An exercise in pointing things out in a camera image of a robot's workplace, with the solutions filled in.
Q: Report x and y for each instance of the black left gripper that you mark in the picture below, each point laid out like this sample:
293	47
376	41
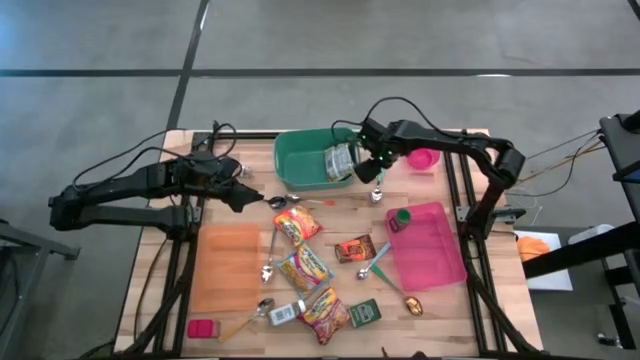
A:
215	175

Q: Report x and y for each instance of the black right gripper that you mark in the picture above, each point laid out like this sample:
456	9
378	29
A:
389	142

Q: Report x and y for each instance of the small clear spice jar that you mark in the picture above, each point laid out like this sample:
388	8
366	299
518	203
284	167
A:
245	172

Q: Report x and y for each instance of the silver ramen packet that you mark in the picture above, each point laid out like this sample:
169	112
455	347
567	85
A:
339	162

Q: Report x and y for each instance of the black spoon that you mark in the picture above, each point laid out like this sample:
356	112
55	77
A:
276	202

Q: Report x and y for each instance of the red yellow ramen packet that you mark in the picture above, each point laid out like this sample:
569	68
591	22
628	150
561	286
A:
305	270
325	315
297	225

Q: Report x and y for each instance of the spice jar with green lid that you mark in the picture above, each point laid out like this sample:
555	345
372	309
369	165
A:
400	220

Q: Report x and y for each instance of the orange plastic tray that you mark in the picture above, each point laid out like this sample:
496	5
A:
225	270

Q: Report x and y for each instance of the plain silver spoon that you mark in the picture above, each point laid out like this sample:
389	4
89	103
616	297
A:
267	273

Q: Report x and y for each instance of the dark red snack packet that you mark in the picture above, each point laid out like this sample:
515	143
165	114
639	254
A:
355	248

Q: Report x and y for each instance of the pink plastic tray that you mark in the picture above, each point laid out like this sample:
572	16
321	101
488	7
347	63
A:
430	250

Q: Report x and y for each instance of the green spice tin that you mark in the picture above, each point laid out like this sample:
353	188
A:
365	313

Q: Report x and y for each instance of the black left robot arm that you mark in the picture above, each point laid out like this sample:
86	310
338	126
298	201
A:
150	180

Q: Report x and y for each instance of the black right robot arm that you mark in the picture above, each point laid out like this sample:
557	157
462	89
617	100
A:
450	140

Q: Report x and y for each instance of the pink plastic bowl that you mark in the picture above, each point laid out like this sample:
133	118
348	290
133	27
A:
424	160

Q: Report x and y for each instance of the green plastic bin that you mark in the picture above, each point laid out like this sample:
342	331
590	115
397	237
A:
300	160

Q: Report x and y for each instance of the spice jar with white lid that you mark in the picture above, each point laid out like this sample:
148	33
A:
285	314

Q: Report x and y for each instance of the orange cloth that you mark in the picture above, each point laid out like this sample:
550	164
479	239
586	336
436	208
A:
532	248

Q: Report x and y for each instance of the grey metal table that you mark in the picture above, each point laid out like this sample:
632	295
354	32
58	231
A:
30	247

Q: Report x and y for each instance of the white sheet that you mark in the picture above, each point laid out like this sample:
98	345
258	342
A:
550	280

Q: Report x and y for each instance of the white container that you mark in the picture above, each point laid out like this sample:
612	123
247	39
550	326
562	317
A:
590	232

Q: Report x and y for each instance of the black equipment cart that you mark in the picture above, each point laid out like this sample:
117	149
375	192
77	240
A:
625	150

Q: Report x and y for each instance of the small black floor object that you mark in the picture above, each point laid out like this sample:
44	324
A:
610	341

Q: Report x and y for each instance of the black metal table frame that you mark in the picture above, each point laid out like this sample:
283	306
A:
250	135

